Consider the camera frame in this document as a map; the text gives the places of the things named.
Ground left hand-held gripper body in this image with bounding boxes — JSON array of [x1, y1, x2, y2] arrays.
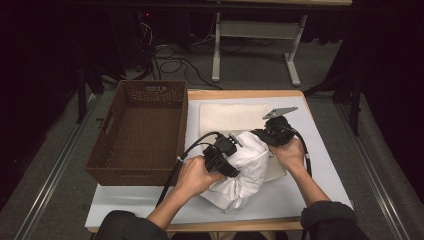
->
[[203, 133, 244, 175]]

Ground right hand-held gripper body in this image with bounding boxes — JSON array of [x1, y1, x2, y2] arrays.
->
[[262, 106, 299, 148]]

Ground white garment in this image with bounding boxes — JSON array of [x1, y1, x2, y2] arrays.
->
[[199, 130, 270, 214]]

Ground cream cloth bag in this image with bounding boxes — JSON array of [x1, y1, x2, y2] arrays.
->
[[199, 103, 288, 183]]

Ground brown woven basket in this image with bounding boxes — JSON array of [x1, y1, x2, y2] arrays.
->
[[84, 79, 189, 187]]

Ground person's right hand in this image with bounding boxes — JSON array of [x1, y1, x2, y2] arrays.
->
[[269, 137, 306, 174]]

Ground person's left hand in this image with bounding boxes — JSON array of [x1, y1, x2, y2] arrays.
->
[[174, 155, 227, 198]]

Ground white table mat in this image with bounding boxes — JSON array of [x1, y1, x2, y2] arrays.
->
[[84, 96, 355, 229]]

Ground wooden table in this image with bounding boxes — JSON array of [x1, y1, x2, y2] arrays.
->
[[88, 89, 354, 233]]

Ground person's beige trousers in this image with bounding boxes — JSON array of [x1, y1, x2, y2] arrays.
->
[[211, 231, 278, 240]]

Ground black stand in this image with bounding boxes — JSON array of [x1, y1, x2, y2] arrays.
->
[[303, 66, 364, 137], [75, 63, 105, 124]]

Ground person's dark right sleeve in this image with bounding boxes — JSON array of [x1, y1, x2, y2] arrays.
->
[[299, 200, 368, 240]]

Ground person's dark sleeve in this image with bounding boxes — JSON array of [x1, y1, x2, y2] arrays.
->
[[299, 200, 368, 240], [94, 209, 169, 240]]

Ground person's dark left sleeve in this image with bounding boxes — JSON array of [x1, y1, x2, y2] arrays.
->
[[94, 209, 169, 240]]

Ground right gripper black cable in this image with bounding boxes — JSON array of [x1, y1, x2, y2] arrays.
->
[[283, 124, 313, 178]]

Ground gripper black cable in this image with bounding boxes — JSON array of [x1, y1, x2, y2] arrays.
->
[[283, 124, 313, 178], [155, 130, 222, 208]]

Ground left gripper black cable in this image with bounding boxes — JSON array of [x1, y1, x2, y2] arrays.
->
[[155, 130, 222, 208]]

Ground black floor cables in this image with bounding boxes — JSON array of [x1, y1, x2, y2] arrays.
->
[[133, 19, 224, 91]]

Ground metal floor rail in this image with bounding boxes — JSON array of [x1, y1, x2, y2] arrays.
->
[[334, 103, 411, 240], [13, 94, 101, 240]]

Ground white metal desk frame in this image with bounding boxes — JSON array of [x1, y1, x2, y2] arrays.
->
[[211, 11, 309, 88]]

